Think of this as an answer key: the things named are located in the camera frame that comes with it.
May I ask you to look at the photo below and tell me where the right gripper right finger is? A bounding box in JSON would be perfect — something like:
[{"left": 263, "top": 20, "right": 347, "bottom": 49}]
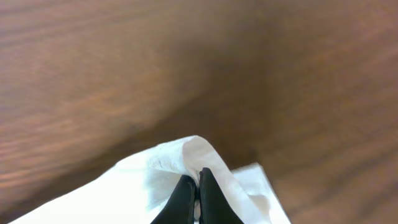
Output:
[{"left": 199, "top": 167, "right": 243, "bottom": 224}]

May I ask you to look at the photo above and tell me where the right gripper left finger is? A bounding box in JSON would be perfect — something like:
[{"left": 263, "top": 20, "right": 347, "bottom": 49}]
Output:
[{"left": 150, "top": 175, "right": 197, "bottom": 224}]

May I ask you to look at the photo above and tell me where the white printed t-shirt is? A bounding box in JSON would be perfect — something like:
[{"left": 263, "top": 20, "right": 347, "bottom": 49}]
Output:
[{"left": 17, "top": 136, "right": 289, "bottom": 223}]

